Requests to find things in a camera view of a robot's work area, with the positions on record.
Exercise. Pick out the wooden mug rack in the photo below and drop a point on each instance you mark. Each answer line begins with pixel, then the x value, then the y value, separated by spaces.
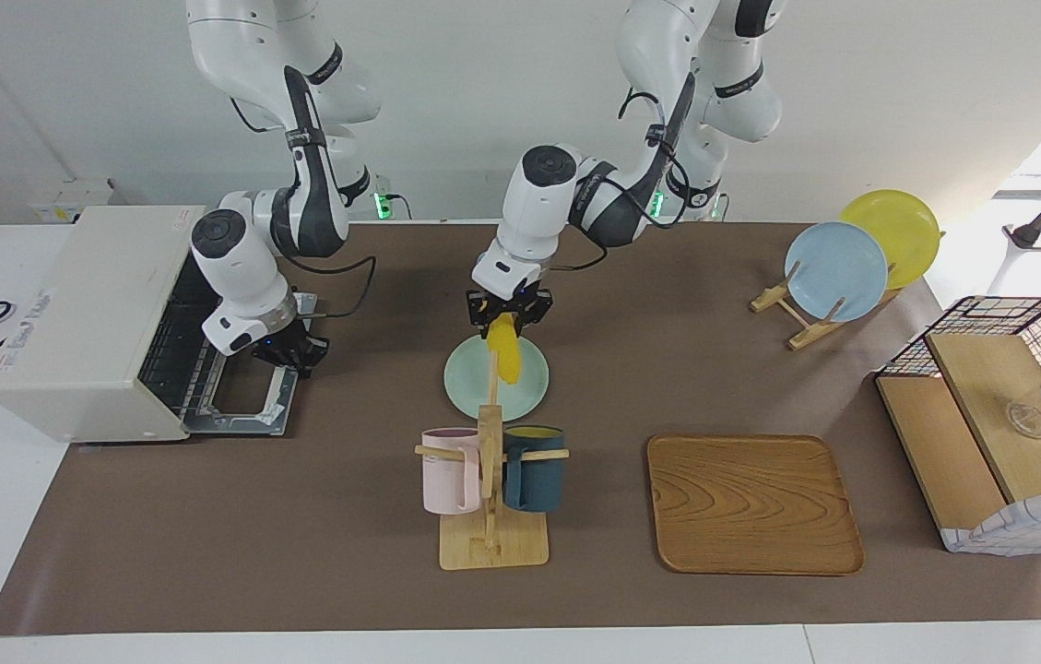
pixel 492 549

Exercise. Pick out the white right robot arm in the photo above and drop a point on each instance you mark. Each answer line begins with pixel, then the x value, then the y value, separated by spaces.
pixel 234 267

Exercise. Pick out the mint green plate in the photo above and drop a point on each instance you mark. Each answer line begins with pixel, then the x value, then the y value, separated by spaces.
pixel 469 383

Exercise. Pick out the yellow plate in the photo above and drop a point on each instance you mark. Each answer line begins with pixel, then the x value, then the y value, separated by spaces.
pixel 898 226

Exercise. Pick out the pink mug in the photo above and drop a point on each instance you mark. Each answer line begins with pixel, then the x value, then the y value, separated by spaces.
pixel 446 480

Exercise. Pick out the white power box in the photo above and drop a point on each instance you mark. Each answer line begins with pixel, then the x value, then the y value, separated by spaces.
pixel 68 198

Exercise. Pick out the wooden plate rack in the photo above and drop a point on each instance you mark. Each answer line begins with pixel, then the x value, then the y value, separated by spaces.
pixel 806 337

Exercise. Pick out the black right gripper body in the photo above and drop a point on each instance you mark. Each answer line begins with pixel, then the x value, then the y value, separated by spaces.
pixel 285 343

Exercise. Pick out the yellow corn cob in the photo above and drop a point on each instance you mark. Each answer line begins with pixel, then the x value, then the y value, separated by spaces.
pixel 509 360

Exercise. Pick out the light blue plate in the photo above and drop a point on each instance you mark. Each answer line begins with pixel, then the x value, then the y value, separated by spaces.
pixel 838 272

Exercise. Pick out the wooden serving tray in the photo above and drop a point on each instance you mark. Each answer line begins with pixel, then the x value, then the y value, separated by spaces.
pixel 751 507

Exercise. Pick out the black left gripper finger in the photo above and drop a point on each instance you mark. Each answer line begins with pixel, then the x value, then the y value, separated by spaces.
pixel 483 321
pixel 531 320

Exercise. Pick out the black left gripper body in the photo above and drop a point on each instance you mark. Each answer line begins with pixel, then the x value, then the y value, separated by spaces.
pixel 511 301

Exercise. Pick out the small clear glass dish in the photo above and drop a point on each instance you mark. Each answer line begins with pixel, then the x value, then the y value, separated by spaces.
pixel 1025 420

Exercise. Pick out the brown table mat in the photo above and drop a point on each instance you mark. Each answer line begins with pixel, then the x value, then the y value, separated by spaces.
pixel 299 516

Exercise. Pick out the wooden step shelf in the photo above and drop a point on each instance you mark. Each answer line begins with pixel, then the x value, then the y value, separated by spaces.
pixel 990 387

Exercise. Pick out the dark teal mug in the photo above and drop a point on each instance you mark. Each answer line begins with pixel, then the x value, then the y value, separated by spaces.
pixel 538 484

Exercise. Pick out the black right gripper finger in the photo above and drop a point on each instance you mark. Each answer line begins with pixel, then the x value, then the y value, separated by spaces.
pixel 301 367
pixel 317 349

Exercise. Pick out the white toaster oven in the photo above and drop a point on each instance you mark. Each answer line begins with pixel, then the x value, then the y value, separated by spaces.
pixel 68 323

